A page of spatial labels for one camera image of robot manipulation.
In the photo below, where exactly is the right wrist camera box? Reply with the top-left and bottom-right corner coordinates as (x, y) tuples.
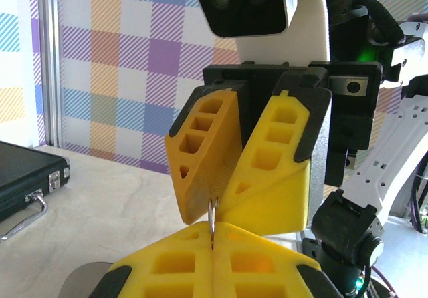
(190, 0), (332, 68)

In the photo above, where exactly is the black briefcase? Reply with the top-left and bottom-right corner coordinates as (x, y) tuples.
(0, 140), (72, 244)

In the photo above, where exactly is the silver keyring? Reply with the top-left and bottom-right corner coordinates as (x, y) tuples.
(207, 196), (220, 246)

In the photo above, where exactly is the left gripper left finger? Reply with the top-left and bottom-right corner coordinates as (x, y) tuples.
(90, 222), (215, 298)

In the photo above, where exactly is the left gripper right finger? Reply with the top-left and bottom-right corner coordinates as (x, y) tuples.
(213, 222), (342, 298)

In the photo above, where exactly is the aluminium corner post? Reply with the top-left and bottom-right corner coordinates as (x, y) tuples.
(37, 0), (64, 148)

